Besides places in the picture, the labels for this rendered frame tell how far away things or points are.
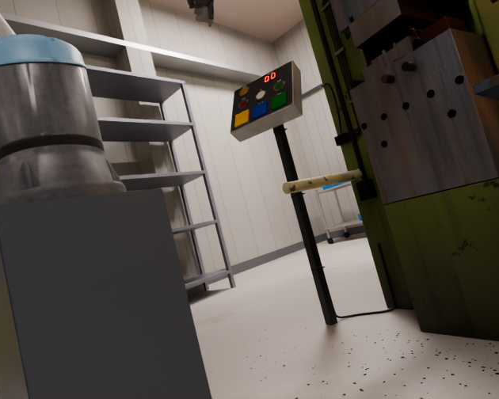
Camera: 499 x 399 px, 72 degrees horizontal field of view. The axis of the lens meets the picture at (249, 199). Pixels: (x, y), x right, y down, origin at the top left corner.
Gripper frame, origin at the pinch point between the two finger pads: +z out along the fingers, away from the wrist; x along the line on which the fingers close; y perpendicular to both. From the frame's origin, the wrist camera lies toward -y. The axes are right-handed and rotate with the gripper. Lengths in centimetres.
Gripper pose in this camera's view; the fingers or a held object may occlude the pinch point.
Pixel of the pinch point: (211, 22)
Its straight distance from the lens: 136.2
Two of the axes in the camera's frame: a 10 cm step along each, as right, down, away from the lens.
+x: 2.4, 8.8, -4.1
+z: -0.3, 4.3, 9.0
